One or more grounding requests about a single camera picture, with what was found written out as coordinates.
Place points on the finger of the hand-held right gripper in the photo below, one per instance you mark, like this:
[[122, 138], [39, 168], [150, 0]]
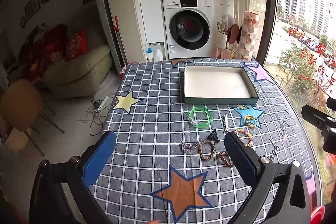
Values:
[[331, 102], [313, 116]]

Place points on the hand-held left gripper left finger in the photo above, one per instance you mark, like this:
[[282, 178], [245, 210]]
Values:
[[99, 158]]

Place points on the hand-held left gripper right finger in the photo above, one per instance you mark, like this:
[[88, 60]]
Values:
[[241, 161]]

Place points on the black claw hair clip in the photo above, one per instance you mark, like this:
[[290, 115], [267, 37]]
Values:
[[212, 136]]

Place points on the green translucent bangle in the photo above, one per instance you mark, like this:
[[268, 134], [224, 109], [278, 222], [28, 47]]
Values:
[[209, 116]]

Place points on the shallow white tray box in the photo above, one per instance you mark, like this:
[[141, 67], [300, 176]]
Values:
[[218, 82]]

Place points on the red window lettering stickers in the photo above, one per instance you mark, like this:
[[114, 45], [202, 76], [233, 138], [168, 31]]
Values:
[[312, 56]]

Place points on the white power strip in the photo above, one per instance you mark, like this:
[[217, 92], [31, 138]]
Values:
[[101, 102]]

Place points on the grey checked star tablecloth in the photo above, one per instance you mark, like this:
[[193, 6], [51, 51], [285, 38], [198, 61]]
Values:
[[147, 119]]

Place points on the cream sofa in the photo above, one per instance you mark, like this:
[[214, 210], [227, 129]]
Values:
[[78, 71]]

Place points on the orange chair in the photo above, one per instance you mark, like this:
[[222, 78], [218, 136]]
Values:
[[21, 103]]

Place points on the pink checkered box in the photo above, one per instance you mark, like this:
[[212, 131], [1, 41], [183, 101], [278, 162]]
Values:
[[249, 35]]

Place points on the blue capped detergent bottle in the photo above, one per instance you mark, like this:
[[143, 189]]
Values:
[[150, 55]]

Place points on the red printed cushion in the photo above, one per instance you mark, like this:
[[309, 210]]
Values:
[[77, 44]]

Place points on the white detergent jug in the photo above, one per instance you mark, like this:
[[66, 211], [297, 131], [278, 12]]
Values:
[[158, 56]]

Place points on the metal slipper rack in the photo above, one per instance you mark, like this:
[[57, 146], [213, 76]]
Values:
[[231, 32]]

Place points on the dark red blanket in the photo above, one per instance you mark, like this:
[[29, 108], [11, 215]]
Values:
[[50, 48]]

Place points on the white washing machine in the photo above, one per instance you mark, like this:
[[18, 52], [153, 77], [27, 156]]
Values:
[[189, 29]]

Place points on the white tall cabinet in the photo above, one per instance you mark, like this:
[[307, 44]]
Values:
[[131, 3]]

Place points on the dark window frame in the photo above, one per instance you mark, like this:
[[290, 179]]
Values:
[[269, 3]]

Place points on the wall picture frames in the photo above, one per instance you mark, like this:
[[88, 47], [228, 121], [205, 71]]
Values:
[[32, 7]]

